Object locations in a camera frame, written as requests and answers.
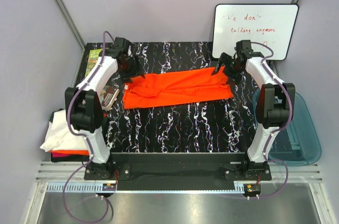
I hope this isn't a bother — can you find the black marbled table mat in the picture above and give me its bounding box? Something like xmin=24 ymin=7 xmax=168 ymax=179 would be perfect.
xmin=105 ymin=42 xmax=258 ymax=153

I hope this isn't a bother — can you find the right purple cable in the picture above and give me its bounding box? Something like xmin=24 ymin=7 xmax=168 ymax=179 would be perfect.
xmin=248 ymin=41 xmax=293 ymax=201

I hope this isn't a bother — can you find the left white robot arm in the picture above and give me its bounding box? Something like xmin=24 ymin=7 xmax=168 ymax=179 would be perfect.
xmin=65 ymin=37 xmax=144 ymax=180

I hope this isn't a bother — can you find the yellow small book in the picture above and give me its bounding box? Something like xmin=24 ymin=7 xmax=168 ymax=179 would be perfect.
xmin=99 ymin=86 xmax=120 ymax=111

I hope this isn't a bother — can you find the teal plastic bin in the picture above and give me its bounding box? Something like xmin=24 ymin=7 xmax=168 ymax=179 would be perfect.
xmin=246 ymin=89 xmax=322 ymax=166

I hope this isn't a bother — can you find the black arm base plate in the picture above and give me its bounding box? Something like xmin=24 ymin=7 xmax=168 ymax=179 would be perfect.
xmin=84 ymin=153 xmax=272 ymax=181

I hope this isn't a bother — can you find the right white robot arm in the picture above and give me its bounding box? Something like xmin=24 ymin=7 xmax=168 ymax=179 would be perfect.
xmin=211 ymin=40 xmax=296 ymax=180

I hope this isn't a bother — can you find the green treehouse book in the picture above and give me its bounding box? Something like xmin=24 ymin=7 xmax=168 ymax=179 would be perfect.
xmin=85 ymin=49 xmax=102 ymax=77

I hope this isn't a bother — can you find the orange t shirt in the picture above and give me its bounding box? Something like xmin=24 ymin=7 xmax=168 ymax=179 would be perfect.
xmin=122 ymin=67 xmax=233 ymax=110
xmin=50 ymin=150 xmax=90 ymax=156

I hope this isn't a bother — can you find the dark folded t shirt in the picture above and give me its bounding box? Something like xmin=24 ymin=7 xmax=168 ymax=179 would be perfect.
xmin=50 ymin=112 xmax=110 ymax=164

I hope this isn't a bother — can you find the white dry erase board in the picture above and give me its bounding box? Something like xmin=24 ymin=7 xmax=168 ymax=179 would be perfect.
xmin=212 ymin=4 xmax=299 ymax=60

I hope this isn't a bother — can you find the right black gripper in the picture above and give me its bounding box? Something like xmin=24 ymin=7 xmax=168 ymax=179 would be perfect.
xmin=211 ymin=52 xmax=244 ymax=86

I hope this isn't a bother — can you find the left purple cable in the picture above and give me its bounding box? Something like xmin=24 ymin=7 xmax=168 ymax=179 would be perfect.
xmin=62 ymin=30 xmax=117 ymax=222

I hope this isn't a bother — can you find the orange folded t shirt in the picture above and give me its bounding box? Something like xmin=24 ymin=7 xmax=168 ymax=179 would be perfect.
xmin=50 ymin=150 xmax=90 ymax=156

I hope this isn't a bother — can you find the purple cable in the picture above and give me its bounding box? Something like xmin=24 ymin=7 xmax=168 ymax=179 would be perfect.
xmin=62 ymin=30 xmax=117 ymax=222
xmin=248 ymin=41 xmax=293 ymax=201

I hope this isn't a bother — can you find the white folded t shirt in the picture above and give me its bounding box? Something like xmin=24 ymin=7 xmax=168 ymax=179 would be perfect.
xmin=40 ymin=110 xmax=87 ymax=152

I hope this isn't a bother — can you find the grey cable duct rail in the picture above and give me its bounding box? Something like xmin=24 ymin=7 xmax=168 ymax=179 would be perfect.
xmin=47 ymin=182 xmax=116 ymax=193

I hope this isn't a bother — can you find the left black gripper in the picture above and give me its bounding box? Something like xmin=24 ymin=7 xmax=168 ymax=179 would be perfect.
xmin=119 ymin=55 xmax=145 ymax=84

